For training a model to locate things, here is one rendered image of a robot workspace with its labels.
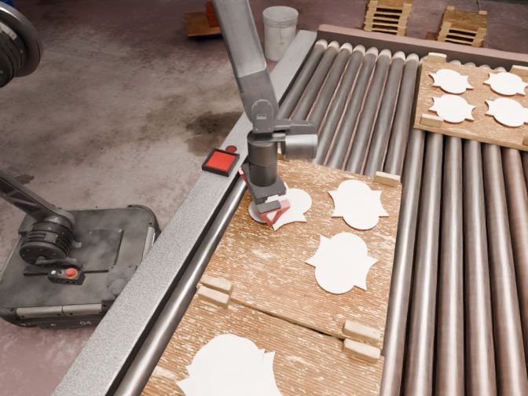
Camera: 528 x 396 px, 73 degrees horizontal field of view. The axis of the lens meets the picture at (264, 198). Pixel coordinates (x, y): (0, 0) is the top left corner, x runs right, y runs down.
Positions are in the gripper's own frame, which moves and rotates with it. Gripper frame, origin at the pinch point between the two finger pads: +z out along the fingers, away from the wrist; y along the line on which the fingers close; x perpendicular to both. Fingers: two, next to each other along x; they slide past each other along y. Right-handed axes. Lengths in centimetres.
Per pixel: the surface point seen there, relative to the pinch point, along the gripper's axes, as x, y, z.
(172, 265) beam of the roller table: 22.2, -5.5, 3.5
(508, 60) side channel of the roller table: -104, 34, 2
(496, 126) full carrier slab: -73, 6, 2
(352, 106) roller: -41, 31, 4
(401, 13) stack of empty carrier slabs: -193, 199, 57
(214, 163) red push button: 6.3, 20.0, 2.2
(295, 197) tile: -8.0, 0.5, 0.9
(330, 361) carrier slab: 0.9, -34.2, 1.8
